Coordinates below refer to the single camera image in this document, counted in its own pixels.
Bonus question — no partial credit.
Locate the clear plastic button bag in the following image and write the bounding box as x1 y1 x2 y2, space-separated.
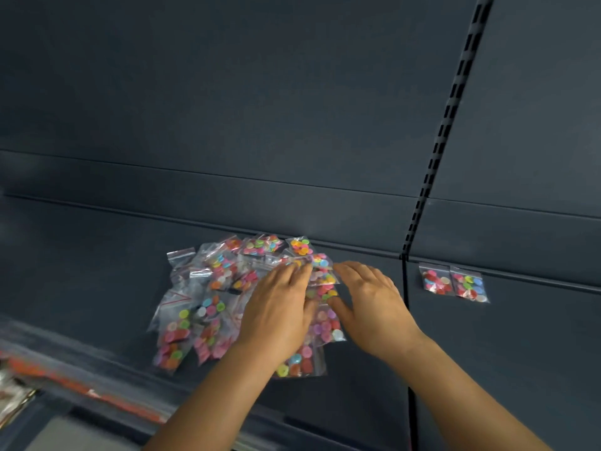
449 266 491 304
418 263 455 296

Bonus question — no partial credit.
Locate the person's right hand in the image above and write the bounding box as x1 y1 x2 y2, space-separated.
327 261 426 365

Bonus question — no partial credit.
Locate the person's left hand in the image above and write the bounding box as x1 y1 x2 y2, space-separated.
234 262 321 367

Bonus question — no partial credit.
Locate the red white snack packet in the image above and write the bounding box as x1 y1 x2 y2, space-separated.
0 370 38 430

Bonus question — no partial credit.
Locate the pile of transparent button bags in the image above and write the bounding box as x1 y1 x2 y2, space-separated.
146 233 347 379

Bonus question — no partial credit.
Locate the person's left forearm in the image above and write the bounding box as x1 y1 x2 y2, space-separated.
142 340 285 451

